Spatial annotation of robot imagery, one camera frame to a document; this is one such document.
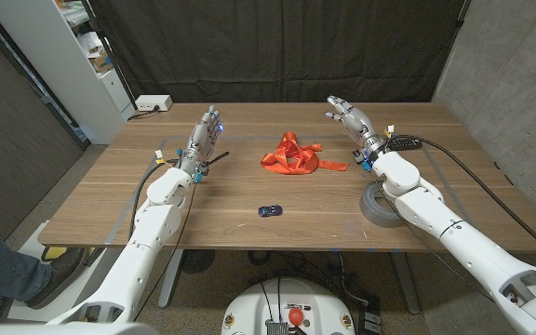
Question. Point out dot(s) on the white shelf cabinet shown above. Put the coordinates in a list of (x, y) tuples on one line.
[(63, 70)]

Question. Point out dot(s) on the white robot torso base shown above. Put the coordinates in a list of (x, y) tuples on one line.
[(254, 307)]

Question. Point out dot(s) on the black remote control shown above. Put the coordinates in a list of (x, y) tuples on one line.
[(412, 143)]

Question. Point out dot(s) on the grey table leg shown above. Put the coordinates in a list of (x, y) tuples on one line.
[(170, 279), (406, 284)]

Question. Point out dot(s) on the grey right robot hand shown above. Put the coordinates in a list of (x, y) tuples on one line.
[(358, 124)]

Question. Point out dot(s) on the red emergency stop button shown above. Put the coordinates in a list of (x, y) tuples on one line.
[(296, 316)]

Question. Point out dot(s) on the small blue toy car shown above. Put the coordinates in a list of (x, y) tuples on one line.
[(270, 211)]

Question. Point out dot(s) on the black fabric curtain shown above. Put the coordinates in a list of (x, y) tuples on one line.
[(277, 46)]

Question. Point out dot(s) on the orange satin ribbon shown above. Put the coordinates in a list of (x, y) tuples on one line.
[(291, 158)]

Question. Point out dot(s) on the black floor power strip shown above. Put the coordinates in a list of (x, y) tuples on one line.
[(370, 321)]

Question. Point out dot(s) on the grey duct tape roll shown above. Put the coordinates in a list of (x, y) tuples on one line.
[(370, 209)]

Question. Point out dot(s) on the cardboard box with blue tape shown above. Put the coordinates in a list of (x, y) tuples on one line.
[(100, 62)]

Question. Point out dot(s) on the white power outlet box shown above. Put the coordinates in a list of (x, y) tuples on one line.
[(153, 102)]

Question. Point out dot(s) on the dark brown shoe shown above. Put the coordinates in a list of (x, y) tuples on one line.
[(58, 279)]

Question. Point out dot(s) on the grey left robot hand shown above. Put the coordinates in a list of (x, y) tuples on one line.
[(200, 137)]

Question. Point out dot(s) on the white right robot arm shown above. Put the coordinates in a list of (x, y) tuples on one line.
[(445, 228)]

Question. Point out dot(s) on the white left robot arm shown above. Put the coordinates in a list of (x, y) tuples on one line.
[(151, 223)]

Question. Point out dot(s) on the black stand pole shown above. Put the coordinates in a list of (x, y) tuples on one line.
[(110, 51)]

